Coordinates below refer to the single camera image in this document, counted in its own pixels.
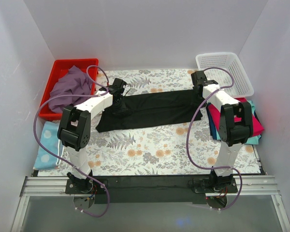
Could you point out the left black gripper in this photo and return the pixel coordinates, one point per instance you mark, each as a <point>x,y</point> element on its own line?
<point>121,104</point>

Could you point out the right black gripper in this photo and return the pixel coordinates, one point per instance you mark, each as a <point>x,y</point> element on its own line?
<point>199,91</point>

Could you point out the black t shirt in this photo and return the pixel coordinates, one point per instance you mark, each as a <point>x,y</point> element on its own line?
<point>150,110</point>

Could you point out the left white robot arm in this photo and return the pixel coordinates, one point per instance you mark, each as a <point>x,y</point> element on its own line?
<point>75,129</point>

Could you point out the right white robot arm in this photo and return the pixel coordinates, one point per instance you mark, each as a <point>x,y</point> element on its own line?
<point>235,127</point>

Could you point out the white perforated plastic basket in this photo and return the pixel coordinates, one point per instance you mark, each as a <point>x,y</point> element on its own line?
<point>226,69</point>

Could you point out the floral patterned table mat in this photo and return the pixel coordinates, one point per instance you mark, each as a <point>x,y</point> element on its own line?
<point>185,148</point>

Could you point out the purple crumpled t shirt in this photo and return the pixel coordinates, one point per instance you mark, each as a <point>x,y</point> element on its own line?
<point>74,82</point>

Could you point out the red plastic bin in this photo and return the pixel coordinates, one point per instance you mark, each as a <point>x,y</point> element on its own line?
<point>60,68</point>

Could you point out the magenta folded t shirt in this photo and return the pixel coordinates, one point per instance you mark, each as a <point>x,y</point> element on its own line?
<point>256,120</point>

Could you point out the teal folded t shirt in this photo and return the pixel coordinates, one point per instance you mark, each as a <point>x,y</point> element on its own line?
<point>253,140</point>

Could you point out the light blue dotted cloth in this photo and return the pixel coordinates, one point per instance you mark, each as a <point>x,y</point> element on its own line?
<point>50,141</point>

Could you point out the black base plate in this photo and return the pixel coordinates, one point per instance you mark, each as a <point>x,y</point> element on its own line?
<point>158,188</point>

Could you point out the aluminium mounting rail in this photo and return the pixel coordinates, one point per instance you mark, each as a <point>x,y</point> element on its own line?
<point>62,186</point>

